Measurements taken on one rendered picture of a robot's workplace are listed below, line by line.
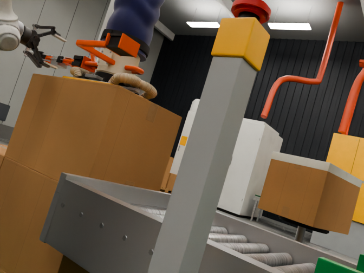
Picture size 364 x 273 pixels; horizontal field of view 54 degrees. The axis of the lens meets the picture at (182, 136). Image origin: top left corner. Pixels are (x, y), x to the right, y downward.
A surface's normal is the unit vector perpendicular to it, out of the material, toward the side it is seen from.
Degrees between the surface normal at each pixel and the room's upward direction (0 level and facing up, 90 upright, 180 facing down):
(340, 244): 90
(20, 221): 90
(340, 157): 90
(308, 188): 90
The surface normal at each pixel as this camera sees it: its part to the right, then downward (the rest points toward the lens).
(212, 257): -0.58, -0.25
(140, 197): 0.77, 0.18
